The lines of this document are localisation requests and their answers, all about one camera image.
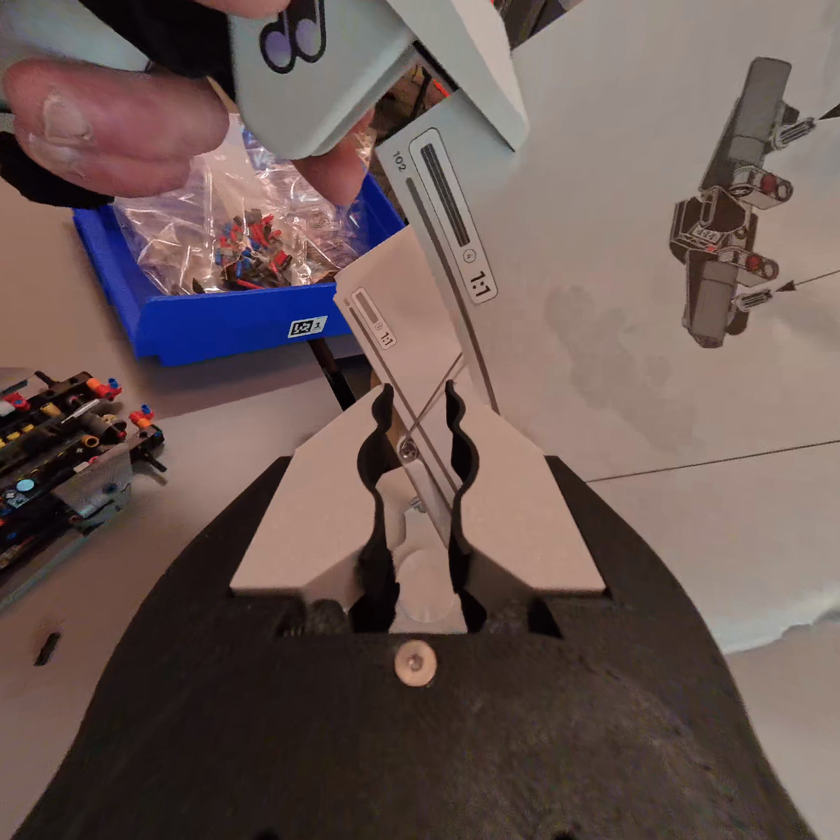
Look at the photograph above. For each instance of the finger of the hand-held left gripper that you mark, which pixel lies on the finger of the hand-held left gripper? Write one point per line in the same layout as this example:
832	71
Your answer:
466	65

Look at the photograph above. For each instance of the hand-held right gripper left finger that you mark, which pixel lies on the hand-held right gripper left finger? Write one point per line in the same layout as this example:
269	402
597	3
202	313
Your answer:
308	525

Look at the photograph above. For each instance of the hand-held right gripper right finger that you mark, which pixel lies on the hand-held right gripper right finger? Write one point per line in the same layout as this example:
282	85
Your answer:
525	525

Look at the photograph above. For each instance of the lego instruction booklet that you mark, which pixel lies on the lego instruction booklet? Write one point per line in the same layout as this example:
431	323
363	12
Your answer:
623	328

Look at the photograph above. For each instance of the clear bag of lego pieces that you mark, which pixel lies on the clear bag of lego pieces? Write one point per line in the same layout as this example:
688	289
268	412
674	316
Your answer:
249	229

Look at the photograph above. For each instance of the lego car model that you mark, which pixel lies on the lego car model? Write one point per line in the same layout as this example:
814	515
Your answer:
59	446

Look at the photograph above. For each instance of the black lego pin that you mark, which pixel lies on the black lego pin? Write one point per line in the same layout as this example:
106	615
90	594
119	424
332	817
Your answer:
47	648

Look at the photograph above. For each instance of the person's left hand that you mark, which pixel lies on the person's left hand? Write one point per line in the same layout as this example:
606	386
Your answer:
111	124

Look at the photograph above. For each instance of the blue plastic bin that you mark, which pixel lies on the blue plastic bin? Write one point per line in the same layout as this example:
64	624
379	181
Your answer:
229	325

